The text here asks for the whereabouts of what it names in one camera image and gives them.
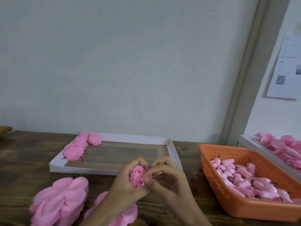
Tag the pink petal flower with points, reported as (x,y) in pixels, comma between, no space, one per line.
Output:
(137,176)

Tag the person's left forearm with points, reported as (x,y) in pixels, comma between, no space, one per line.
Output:
(101,216)

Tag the orange plastic basket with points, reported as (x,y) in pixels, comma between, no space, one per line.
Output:
(244,211)

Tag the group of finished pink roses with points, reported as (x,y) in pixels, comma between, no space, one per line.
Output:
(73,150)

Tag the pile of pink petals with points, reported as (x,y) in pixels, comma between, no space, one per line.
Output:
(282,146)

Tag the grey door frame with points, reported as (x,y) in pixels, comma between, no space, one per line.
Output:
(254,66)

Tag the person's right hand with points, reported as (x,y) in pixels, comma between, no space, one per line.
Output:
(171,188)

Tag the stack of pink petals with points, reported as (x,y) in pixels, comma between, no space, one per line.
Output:
(128,215)
(57,202)

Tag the pink rose buds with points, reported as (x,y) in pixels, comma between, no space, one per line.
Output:
(244,181)

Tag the person's left hand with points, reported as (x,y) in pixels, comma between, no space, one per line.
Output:
(123,188)

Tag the white paper notice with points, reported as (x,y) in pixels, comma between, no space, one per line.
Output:
(284,73)

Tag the white shallow tray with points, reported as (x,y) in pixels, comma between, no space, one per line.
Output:
(117,155)

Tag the person's right forearm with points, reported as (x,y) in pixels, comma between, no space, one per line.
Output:
(195,218)

